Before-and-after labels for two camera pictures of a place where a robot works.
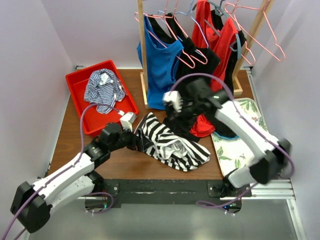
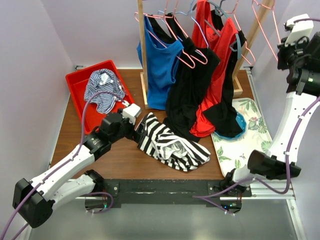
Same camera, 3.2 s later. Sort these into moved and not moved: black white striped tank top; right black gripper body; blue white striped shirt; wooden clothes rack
Moved: right black gripper body
Not moved: wooden clothes rack; black white striped tank top; blue white striped shirt
